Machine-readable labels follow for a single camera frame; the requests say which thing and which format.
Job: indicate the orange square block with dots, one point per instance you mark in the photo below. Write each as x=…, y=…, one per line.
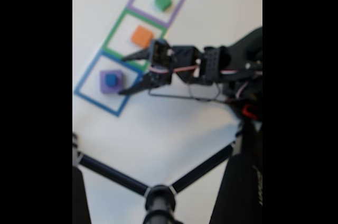
x=141, y=36

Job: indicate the purple square block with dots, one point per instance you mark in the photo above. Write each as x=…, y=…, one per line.
x=120, y=86

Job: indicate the small blue cube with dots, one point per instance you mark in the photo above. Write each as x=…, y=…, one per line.
x=111, y=79

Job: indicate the green square block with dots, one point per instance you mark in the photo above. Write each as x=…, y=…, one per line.
x=163, y=0

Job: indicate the green square frame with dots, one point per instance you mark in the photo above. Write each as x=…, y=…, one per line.
x=113, y=33

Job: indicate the purple square frame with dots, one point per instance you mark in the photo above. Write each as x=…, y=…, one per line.
x=174, y=10

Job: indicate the blue square frame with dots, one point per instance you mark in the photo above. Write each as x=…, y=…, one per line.
x=87, y=84

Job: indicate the black camera tripod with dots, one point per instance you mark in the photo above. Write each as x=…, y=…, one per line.
x=237, y=181

